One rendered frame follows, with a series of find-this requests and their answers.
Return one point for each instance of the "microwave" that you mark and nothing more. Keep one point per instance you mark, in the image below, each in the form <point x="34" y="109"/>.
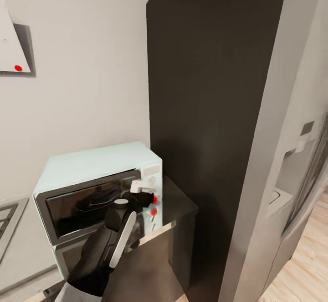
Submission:
<point x="75" y="190"/>

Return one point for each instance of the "burner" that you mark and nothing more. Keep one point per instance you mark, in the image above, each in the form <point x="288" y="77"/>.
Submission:
<point x="10" y="216"/>

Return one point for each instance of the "range hood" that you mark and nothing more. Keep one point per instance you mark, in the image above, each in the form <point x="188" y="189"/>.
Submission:
<point x="12" y="57"/>

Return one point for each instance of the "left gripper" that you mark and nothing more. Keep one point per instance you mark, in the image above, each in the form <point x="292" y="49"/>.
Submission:
<point x="144" y="199"/>

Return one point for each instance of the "fridge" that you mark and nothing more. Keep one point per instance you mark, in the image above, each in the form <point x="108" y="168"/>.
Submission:
<point x="238" y="112"/>

